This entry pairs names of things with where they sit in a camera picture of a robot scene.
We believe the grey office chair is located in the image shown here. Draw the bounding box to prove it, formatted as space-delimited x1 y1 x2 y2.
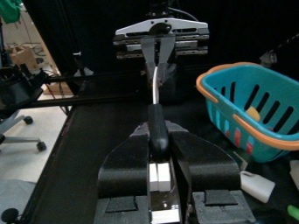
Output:
0 109 48 152

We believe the green cloth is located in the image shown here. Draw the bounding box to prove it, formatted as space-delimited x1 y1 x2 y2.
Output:
0 0 23 25

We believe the braided black cable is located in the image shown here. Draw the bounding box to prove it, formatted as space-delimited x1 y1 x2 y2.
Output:
258 32 299 68

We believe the black-handled white toy knife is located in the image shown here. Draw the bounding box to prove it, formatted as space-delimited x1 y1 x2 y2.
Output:
146 66 172 164

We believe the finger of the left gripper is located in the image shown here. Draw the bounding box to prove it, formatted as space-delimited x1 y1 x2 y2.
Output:
156 33 177 88
138 36 158 86

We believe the yellow toy food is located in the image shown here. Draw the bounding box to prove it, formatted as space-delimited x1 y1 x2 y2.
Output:
244 106 261 122

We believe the green toy piece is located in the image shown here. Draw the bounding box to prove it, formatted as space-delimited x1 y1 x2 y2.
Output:
285 204 299 221

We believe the black frame bar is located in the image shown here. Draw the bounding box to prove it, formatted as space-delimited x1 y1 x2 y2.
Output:
21 92 150 110

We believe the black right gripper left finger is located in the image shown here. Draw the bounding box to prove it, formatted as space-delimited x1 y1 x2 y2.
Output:
92 125 152 224

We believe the black caster wheel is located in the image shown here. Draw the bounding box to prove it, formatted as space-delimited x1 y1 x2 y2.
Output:
0 207 21 224

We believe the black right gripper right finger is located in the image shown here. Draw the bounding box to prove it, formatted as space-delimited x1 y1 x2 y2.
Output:
169 128 257 224

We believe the teal basket with orange rim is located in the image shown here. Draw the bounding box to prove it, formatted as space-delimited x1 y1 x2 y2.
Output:
194 61 299 164

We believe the white toy sushi roll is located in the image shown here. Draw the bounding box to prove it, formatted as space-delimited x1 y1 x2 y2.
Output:
148 162 173 193

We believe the white plastic block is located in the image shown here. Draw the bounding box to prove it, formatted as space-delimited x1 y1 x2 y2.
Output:
237 171 276 204

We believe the red toy food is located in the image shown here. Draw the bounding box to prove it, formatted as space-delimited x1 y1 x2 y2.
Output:
224 127 254 156

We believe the white flat object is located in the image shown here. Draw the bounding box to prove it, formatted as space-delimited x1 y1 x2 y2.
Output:
288 159 299 191

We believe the glossy black sushi tray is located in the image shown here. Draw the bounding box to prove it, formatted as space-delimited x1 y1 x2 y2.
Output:
148 158 182 224

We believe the cardboard box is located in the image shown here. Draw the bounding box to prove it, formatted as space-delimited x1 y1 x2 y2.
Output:
7 45 40 68

